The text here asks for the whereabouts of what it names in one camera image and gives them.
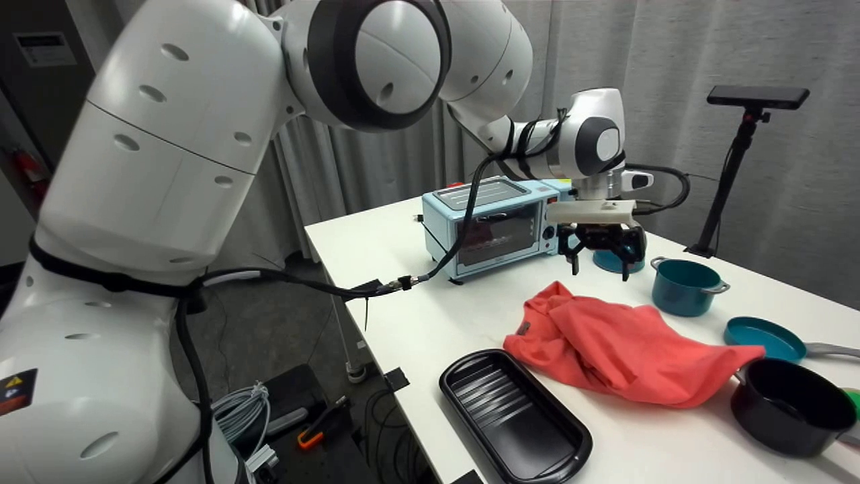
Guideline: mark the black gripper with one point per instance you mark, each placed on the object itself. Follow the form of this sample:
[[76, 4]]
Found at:
[[601, 232]]

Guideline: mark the red printed shirt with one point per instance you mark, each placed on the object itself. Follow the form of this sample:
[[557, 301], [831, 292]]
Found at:
[[628, 349]]

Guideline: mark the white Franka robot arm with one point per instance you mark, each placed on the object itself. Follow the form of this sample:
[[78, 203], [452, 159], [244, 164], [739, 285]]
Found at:
[[178, 179]]

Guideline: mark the teal toy pot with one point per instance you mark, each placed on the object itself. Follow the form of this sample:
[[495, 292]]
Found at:
[[686, 288]]

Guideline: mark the light blue toaster oven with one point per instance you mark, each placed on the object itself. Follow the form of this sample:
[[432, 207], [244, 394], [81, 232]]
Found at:
[[494, 234]]

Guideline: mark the black ridged grill tray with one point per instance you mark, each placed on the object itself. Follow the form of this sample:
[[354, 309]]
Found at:
[[520, 418]]

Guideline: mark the black tape strip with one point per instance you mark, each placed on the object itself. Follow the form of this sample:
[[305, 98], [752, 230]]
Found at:
[[399, 379]]

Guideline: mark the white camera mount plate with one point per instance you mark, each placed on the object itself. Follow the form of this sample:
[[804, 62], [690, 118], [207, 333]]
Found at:
[[592, 212]]

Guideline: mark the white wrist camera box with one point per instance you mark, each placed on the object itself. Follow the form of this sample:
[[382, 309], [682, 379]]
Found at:
[[635, 179]]

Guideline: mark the black camera tripod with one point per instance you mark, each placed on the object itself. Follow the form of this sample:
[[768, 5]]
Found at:
[[730, 171]]

